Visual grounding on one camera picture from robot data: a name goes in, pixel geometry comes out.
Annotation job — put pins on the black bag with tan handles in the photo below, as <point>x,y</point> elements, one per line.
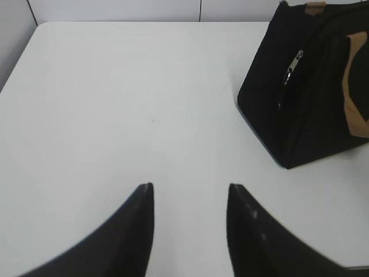
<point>326,107</point>

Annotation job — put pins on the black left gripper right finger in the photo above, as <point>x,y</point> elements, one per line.
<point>260,246</point>

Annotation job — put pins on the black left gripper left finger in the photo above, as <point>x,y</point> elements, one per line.
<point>121,246</point>

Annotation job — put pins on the silver zipper pull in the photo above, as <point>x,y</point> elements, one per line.
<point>287,77</point>

